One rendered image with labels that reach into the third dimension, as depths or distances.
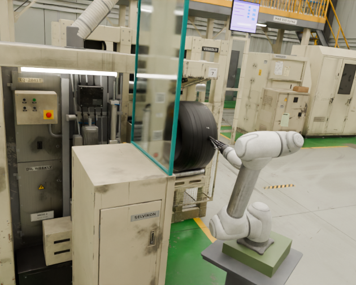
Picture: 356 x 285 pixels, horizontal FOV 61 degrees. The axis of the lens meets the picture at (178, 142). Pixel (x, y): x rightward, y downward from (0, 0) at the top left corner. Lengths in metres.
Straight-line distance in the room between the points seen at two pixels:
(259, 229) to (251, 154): 0.64
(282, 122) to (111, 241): 5.87
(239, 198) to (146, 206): 0.51
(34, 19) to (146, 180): 10.30
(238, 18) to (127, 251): 5.37
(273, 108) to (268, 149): 5.37
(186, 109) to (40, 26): 9.47
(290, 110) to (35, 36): 8.28
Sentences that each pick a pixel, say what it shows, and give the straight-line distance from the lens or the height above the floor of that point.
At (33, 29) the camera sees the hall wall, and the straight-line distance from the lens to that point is 11.46.
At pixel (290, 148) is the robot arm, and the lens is 1.52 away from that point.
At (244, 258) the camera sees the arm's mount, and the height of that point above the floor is 0.69.
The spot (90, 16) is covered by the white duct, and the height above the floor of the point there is 2.03.
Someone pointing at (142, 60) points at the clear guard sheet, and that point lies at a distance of 1.78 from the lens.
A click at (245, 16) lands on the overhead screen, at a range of 6.44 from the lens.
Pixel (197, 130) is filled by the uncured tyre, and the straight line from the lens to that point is 2.28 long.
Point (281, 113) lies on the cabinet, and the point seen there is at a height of 0.77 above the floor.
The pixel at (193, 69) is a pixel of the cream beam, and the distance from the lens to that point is 2.68.
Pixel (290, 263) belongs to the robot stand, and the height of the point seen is 0.65.
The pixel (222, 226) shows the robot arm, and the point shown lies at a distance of 1.82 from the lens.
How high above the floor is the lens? 1.85
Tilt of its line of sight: 17 degrees down
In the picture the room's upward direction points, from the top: 6 degrees clockwise
